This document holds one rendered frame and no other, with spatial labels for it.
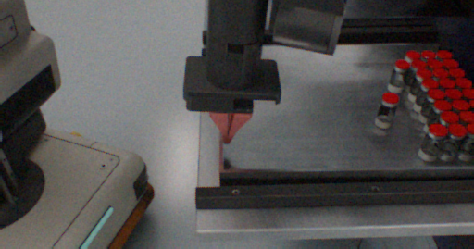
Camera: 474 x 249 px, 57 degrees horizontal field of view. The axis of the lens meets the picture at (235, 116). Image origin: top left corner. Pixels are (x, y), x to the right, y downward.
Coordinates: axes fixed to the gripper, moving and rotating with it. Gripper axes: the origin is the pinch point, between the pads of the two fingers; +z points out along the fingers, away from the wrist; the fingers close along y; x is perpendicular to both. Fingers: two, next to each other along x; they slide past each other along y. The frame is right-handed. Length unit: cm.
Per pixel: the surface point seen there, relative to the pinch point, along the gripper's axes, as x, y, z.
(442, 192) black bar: -8.3, 23.6, -0.4
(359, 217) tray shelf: -10.0, 14.5, 2.1
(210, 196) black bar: -8.3, -1.8, 1.2
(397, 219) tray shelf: -10.4, 18.6, 1.8
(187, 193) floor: 64, -8, 92
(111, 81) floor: 134, -49, 96
